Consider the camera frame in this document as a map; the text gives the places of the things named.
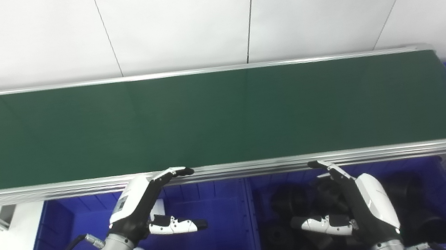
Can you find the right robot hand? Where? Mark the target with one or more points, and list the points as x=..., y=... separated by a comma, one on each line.
x=376, y=203

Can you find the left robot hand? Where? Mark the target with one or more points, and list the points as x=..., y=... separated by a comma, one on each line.
x=130, y=202

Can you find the black cylindrical part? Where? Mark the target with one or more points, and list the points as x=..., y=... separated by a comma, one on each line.
x=320, y=246
x=289, y=201
x=432, y=228
x=405, y=190
x=279, y=241
x=328, y=197

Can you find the blue bin with white parts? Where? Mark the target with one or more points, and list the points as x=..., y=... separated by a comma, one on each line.
x=222, y=232

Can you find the green conveyor belt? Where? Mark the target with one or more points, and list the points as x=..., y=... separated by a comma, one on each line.
x=256, y=168
x=221, y=116

